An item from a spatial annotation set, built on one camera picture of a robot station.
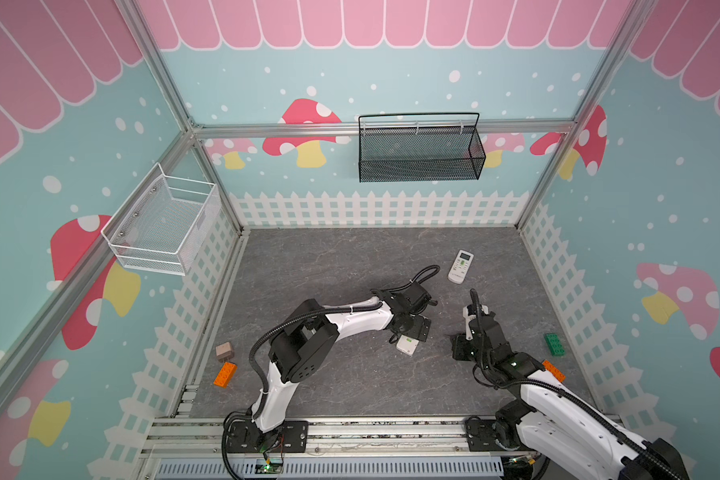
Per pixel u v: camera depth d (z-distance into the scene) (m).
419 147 0.94
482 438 0.74
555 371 0.84
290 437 0.77
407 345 0.89
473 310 0.77
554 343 0.89
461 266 1.07
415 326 0.83
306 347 0.51
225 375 0.83
